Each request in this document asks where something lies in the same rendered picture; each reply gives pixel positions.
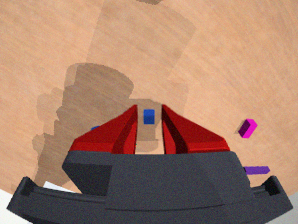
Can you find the purple rod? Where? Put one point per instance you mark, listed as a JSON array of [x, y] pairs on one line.
[[254, 170]]

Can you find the magenta rod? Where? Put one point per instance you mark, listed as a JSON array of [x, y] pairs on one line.
[[247, 128]]

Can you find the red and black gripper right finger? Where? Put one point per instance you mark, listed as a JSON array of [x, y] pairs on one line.
[[188, 136]]

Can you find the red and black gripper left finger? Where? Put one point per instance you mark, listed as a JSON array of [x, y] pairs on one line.
[[114, 136]]

